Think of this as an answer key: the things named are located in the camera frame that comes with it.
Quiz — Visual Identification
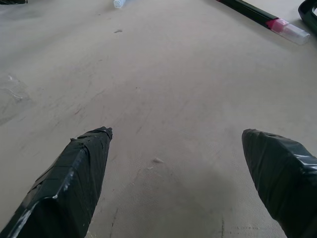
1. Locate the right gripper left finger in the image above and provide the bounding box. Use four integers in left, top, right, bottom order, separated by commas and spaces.
0, 126, 114, 238

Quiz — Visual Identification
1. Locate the pink object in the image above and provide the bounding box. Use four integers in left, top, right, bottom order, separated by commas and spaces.
215, 0, 311, 46

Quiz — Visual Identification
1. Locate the black curved object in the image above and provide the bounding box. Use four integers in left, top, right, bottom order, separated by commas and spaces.
298, 0, 317, 25

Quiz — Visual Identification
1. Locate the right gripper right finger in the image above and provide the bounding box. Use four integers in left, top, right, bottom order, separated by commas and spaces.
241, 128, 317, 238

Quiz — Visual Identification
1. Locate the clear plastic scrap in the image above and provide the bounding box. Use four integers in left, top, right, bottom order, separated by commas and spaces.
0, 73, 32, 106

